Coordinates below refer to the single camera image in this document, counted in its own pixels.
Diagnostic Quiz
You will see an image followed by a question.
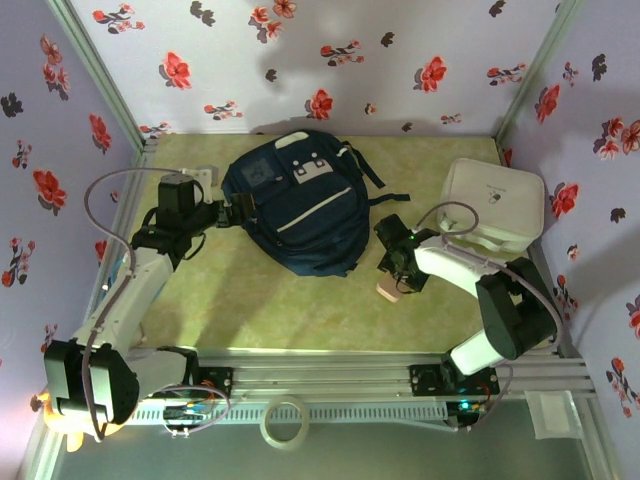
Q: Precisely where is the small pink case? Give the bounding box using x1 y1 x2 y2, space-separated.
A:
375 272 404 304

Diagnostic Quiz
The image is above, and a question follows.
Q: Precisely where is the navy blue backpack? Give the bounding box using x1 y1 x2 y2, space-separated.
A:
221 129 411 279

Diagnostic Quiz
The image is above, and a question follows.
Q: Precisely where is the green marbled table mat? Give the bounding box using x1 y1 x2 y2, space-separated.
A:
97 133 556 356

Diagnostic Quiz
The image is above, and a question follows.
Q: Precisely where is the white zip pouch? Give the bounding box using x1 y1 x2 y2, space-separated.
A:
436 157 546 255

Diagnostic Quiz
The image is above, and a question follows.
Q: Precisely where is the circuit board with green light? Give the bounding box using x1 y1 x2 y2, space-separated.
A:
449 398 489 416

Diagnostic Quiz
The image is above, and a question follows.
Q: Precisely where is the white paper packet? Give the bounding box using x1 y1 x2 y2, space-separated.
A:
524 389 584 441

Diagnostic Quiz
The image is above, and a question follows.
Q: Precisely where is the clear tape roll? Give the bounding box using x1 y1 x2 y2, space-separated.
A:
259 394 310 451

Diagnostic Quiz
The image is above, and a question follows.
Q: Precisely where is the aluminium side rail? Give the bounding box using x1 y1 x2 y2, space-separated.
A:
57 142 159 366

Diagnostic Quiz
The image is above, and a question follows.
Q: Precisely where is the grey right arm cable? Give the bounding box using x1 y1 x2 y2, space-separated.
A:
413 200 564 432

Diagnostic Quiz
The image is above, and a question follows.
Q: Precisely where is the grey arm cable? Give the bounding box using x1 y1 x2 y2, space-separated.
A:
82 167 232 444
413 200 564 432

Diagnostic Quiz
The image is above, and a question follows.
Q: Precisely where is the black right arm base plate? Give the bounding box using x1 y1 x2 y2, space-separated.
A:
408 363 500 399

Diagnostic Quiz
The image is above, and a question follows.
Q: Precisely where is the grey left arm cable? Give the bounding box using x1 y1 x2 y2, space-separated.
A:
82 167 232 444

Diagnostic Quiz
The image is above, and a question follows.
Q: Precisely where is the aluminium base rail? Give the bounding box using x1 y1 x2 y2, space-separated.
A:
49 347 599 401

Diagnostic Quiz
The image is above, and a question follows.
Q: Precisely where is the white slotted cable duct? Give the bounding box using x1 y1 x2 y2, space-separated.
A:
132 402 448 422

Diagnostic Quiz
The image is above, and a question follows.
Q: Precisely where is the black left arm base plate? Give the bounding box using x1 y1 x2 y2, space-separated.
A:
149 364 236 401

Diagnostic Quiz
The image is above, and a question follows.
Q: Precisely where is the aluminium corner post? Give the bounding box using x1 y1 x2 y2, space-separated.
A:
44 0 149 151
493 0 586 149

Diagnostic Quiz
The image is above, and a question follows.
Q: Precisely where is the small circuit board with wires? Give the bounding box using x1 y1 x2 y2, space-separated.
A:
163 403 214 422

